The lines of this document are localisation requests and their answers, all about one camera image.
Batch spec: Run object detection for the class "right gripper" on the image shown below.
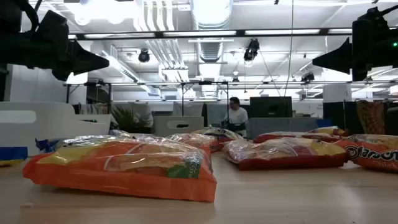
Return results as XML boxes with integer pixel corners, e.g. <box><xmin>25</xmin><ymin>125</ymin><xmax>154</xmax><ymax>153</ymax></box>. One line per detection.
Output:
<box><xmin>312</xmin><ymin>6</ymin><xmax>388</xmax><ymax>82</ymax></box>

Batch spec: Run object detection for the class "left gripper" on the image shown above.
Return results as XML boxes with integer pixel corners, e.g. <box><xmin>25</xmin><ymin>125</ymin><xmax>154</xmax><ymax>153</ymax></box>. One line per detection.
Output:
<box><xmin>34</xmin><ymin>9</ymin><xmax>110</xmax><ymax>82</ymax></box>

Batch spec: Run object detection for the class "orange Maruchan noodle pack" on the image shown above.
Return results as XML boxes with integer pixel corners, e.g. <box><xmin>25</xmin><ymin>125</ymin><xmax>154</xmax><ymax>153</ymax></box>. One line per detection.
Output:
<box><xmin>22</xmin><ymin>136</ymin><xmax>218</xmax><ymax>203</ymax></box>
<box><xmin>333</xmin><ymin>133</ymin><xmax>398</xmax><ymax>174</ymax></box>
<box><xmin>307</xmin><ymin>125</ymin><xmax>349</xmax><ymax>138</ymax></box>

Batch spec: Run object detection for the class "blue Maruchan noodle pack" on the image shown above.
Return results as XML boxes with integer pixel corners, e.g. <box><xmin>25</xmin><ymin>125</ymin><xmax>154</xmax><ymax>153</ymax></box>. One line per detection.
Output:
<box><xmin>0</xmin><ymin>146</ymin><xmax>29</xmax><ymax>166</ymax></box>
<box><xmin>60</xmin><ymin>133</ymin><xmax>175</xmax><ymax>149</ymax></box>
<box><xmin>192</xmin><ymin>126</ymin><xmax>244</xmax><ymax>144</ymax></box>
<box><xmin>35</xmin><ymin>138</ymin><xmax>63</xmax><ymax>154</ymax></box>

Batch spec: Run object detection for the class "red Maruchan noodle pack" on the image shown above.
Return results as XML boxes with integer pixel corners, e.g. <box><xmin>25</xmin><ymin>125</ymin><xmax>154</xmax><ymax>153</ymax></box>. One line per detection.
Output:
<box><xmin>252</xmin><ymin>130</ymin><xmax>343</xmax><ymax>144</ymax></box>
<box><xmin>166</xmin><ymin>133</ymin><xmax>220</xmax><ymax>154</ymax></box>
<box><xmin>222</xmin><ymin>138</ymin><xmax>349</xmax><ymax>172</ymax></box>

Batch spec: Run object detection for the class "black room divider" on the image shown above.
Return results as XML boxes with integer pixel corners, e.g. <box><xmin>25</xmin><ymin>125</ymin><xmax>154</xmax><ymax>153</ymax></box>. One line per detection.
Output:
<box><xmin>322</xmin><ymin>101</ymin><xmax>357</xmax><ymax>135</ymax></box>

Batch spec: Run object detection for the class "orange patterned tapestry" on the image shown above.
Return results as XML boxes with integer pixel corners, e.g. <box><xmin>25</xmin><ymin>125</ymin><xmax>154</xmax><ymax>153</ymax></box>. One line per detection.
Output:
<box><xmin>356</xmin><ymin>100</ymin><xmax>387</xmax><ymax>136</ymax></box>

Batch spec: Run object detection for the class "white plastic bin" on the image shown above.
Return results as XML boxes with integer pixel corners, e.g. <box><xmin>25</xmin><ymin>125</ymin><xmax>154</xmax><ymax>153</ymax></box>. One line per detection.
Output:
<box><xmin>0</xmin><ymin>101</ymin><xmax>112</xmax><ymax>157</ymax></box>

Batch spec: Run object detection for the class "potted succulent plant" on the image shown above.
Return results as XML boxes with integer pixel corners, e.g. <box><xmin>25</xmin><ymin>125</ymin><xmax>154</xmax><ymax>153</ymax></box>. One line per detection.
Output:
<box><xmin>110</xmin><ymin>104</ymin><xmax>154</xmax><ymax>134</ymax></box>

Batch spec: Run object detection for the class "dark grey plastic bin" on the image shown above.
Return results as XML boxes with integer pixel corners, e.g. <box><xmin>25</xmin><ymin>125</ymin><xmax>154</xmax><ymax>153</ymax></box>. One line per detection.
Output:
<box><xmin>246</xmin><ymin>117</ymin><xmax>318</xmax><ymax>140</ymax></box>

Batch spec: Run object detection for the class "black overhead light bar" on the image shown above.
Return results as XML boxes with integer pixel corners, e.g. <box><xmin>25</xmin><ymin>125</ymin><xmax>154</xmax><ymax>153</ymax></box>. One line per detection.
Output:
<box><xmin>67</xmin><ymin>28</ymin><xmax>354</xmax><ymax>40</ymax></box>

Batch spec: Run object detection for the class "light grey plastic bin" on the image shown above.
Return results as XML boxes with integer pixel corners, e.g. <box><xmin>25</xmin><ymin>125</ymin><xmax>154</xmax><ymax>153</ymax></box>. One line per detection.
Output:
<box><xmin>152</xmin><ymin>115</ymin><xmax>205</xmax><ymax>138</ymax></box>

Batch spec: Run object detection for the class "person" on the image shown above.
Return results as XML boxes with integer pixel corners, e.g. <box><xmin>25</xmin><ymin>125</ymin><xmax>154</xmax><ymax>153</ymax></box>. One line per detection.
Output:
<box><xmin>223</xmin><ymin>96</ymin><xmax>249</xmax><ymax>138</ymax></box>

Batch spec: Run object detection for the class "black background rack frame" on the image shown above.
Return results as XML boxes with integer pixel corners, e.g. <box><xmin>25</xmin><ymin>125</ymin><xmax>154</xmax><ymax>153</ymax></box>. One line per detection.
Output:
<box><xmin>64</xmin><ymin>80</ymin><xmax>231</xmax><ymax>119</ymax></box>

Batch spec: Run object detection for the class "thin hanging cable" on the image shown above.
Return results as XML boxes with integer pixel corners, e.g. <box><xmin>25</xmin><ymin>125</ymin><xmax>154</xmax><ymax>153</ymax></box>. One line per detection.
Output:
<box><xmin>283</xmin><ymin>0</ymin><xmax>295</xmax><ymax>98</ymax></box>

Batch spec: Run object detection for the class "silver ceiling air duct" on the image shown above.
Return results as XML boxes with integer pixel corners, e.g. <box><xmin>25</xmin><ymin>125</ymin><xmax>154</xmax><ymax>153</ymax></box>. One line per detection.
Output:
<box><xmin>190</xmin><ymin>0</ymin><xmax>234</xmax><ymax>63</ymax></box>

